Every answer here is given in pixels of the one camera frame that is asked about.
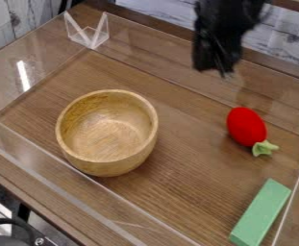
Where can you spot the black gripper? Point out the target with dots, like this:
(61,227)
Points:
(224,19)

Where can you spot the red felt strawberry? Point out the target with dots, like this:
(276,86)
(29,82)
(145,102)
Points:
(249,131)

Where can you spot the light wooden bowl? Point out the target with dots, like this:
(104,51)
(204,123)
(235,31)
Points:
(106,132)

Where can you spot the green foam block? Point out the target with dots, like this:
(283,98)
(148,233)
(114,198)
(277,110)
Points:
(261,214)

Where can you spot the black table leg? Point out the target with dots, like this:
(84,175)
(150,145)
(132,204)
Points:
(24,212)

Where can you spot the clear acrylic corner bracket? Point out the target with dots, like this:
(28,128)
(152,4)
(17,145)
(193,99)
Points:
(89,37)

